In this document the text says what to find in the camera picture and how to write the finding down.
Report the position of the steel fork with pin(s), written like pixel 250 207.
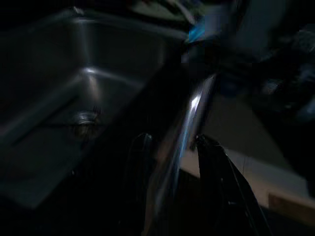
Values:
pixel 96 111

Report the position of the grey brown base cabinet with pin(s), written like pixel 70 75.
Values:
pixel 233 123

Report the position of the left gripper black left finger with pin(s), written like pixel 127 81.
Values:
pixel 137 184

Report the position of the stainless steel sink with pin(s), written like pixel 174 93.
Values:
pixel 49 61

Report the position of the steel spoon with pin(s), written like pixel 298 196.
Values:
pixel 189 118

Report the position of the black chopstick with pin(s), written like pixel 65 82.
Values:
pixel 44 121

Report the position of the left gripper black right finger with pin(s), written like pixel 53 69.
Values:
pixel 216 196

